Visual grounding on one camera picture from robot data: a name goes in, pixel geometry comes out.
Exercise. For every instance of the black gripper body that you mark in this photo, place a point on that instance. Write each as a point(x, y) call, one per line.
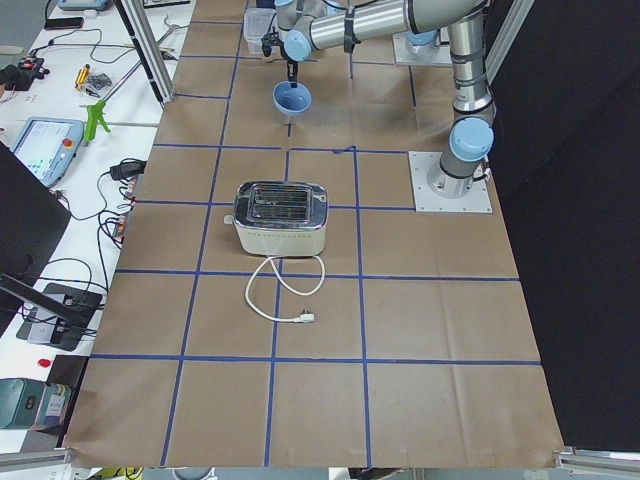
point(291, 67)

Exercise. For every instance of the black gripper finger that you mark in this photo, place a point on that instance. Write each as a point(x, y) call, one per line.
point(292, 73)

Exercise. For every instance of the blue bowl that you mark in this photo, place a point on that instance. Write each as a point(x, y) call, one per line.
point(291, 101)

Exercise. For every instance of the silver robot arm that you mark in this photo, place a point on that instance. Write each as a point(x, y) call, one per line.
point(303, 27)
point(419, 41)

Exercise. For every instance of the clear plastic food container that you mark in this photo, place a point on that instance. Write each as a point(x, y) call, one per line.
point(256, 24)

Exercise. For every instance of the cream chrome toaster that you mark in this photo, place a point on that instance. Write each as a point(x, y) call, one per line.
point(280, 218)

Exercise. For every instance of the yellow tool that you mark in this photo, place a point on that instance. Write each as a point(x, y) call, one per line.
point(82, 76)

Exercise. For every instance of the black power adapter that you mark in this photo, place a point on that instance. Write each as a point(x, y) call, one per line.
point(127, 168)

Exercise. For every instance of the green plastic clamp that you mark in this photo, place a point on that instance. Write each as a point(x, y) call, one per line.
point(95, 118)

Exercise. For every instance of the black phone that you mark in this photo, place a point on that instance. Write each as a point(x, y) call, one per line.
point(65, 23)

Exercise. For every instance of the teach pendant tablet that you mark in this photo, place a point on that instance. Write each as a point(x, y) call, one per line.
point(46, 146)

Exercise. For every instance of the black monitor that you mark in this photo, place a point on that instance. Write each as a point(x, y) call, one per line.
point(33, 223)

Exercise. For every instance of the brown paper table cover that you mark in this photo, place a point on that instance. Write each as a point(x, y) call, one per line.
point(407, 345)

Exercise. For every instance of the green metal box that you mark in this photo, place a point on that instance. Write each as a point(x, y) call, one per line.
point(33, 404)

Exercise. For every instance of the aluminium frame post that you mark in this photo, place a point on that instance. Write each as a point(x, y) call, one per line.
point(140, 32)

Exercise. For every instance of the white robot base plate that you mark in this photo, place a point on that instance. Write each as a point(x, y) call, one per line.
point(430, 55)
point(436, 192)

